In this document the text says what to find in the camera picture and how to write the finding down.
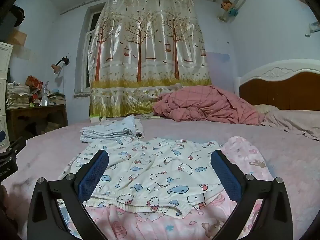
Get stack of books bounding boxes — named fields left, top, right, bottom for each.
left=47, top=92, right=67, bottom=105

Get cardboard box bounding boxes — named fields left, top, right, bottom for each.
left=7, top=29, right=27, bottom=45

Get tree print curtain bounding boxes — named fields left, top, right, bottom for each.
left=87, top=0, right=212, bottom=118

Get pink cartoon print pants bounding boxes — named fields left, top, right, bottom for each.
left=56, top=136, right=274, bottom=240

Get pink wall lamp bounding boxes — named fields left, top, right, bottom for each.
left=51, top=56, right=70, bottom=75

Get doll wall toy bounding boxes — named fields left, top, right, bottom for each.
left=218, top=0, right=238, bottom=22

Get beige pillow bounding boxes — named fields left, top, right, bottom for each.
left=252, top=104, right=279, bottom=114

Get dark wooden desk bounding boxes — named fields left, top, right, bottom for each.
left=6, top=104, right=68, bottom=143

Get curtain rod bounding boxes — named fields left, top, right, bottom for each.
left=60, top=0, right=217, bottom=14

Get white framed window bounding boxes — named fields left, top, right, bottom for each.
left=81, top=5, right=105, bottom=94

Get pink pillow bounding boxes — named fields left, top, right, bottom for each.
left=261, top=109, right=320, bottom=140

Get stack of papers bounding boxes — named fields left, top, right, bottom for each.
left=5, top=81, right=30, bottom=109

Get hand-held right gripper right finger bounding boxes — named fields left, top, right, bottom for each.
left=210, top=149, right=293, bottom=240

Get pink bed sheet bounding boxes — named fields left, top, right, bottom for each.
left=0, top=116, right=320, bottom=240

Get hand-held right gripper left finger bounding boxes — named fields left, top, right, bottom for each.
left=27, top=149, right=110, bottom=240

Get clear bottle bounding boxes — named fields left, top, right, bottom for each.
left=41, top=81, right=49, bottom=106

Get pink checked quilt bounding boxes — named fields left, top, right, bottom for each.
left=152, top=85, right=265, bottom=126

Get red box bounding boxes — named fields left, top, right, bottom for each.
left=25, top=76, right=43, bottom=88

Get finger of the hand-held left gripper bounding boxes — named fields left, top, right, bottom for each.
left=7, top=136, right=27, bottom=156

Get white drawer cabinet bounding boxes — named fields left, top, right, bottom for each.
left=0, top=41, right=13, bottom=153

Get white and brown headboard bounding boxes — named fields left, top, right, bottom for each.
left=234, top=59, right=320, bottom=110

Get folded light blue clothes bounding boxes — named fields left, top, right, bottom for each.
left=80, top=115, right=145, bottom=143

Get white cat print pants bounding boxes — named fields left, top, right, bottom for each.
left=58, top=137, right=224, bottom=217

